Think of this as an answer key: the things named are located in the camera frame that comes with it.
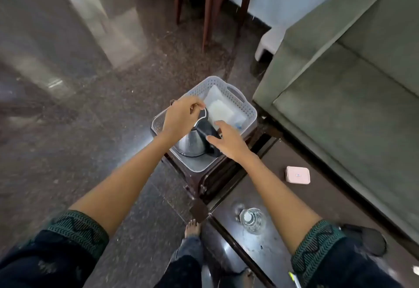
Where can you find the person's right hand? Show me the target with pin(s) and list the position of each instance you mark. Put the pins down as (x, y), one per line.
(232, 145)

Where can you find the person's left hand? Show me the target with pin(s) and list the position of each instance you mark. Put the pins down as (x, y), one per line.
(178, 117)

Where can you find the person's right thumb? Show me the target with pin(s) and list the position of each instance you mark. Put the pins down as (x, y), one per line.
(214, 140)

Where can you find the person's left fingers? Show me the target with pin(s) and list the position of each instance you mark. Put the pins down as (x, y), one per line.
(193, 102)

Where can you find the person's right forearm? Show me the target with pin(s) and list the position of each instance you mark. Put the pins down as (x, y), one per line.
(278, 199)

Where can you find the person's left forearm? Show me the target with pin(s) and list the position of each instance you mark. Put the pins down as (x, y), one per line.
(124, 183)

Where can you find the clear plastic bag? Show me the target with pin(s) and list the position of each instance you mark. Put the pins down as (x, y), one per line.
(222, 107)

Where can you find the grey plastic basket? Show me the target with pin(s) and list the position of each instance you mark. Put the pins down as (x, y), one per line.
(244, 109)

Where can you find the clear plastic water bottle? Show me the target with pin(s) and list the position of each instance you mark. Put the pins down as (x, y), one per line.
(252, 221)

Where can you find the pink small box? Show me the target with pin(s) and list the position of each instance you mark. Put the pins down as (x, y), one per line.
(298, 175)

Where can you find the person's left foot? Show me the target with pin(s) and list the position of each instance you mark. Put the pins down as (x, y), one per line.
(192, 228)

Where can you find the person's foot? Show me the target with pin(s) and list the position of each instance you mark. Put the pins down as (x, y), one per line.
(247, 278)
(192, 228)

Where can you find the white plastic stool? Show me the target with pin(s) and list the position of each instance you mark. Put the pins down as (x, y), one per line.
(270, 42)

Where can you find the person's left trouser leg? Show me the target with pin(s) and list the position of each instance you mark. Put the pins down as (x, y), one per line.
(185, 265)

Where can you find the grey-green sofa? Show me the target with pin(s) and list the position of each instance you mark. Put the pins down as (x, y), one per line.
(347, 101)

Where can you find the person's right foot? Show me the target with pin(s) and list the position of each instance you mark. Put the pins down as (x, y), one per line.
(247, 278)

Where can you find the yellow and white pen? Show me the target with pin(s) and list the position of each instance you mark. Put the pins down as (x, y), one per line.
(294, 280)

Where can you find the person's right sleeve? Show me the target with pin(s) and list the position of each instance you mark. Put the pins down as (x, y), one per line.
(334, 261)

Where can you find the person's sleeve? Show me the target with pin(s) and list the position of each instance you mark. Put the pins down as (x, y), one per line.
(55, 251)
(334, 261)

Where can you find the black round kettle base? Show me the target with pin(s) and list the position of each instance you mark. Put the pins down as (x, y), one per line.
(368, 238)

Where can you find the person's left sleeve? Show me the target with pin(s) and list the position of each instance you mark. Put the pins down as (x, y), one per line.
(55, 251)

